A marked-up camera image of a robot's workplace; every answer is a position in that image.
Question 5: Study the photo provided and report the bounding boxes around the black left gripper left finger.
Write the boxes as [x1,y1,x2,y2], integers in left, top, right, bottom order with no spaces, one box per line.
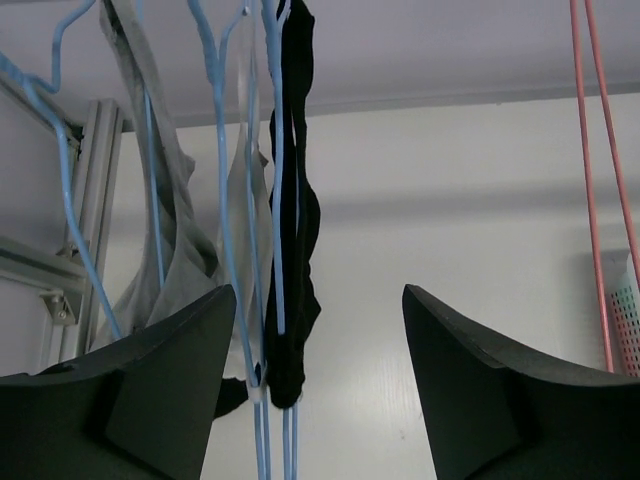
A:
[1,285,236,479]

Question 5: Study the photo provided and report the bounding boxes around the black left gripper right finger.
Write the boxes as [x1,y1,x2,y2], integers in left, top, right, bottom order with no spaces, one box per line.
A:
[402,285,639,479]

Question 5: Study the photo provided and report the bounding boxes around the white tank top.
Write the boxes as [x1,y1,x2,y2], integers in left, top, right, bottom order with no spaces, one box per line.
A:
[227,19,273,363]

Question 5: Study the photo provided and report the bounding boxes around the aluminium frame left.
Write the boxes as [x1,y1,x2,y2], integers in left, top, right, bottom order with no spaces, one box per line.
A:
[1,77,123,375]

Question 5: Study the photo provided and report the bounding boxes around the black tank top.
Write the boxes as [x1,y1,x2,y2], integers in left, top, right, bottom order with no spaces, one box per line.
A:
[229,1,321,410]

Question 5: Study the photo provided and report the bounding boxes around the grey tank top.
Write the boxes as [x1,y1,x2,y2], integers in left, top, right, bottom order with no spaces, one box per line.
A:
[100,1,218,336]

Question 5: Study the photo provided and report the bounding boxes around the pink wire hanger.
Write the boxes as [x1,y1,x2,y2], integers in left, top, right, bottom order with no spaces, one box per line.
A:
[583,0,640,296]

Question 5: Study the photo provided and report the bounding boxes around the blue wire hanger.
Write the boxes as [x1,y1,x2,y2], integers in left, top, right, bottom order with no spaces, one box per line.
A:
[1,1,164,341]
[262,0,297,479]
[187,0,274,480]

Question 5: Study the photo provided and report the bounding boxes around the white perforated plastic basket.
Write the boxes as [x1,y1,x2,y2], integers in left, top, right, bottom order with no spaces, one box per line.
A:
[609,254,639,378]

